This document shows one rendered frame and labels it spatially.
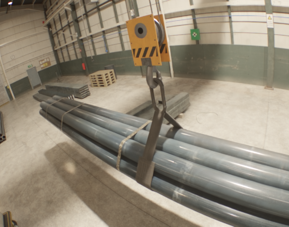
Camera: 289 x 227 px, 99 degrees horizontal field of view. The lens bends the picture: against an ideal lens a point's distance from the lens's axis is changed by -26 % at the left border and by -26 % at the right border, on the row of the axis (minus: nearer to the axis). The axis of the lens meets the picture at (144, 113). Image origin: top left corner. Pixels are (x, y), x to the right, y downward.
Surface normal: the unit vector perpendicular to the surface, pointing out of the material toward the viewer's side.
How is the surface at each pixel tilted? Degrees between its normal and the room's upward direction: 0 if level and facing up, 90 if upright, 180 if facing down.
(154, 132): 51
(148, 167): 60
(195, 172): 26
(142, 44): 90
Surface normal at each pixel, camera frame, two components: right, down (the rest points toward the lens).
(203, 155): -0.44, -0.58
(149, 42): -0.63, 0.46
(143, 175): -0.64, -0.04
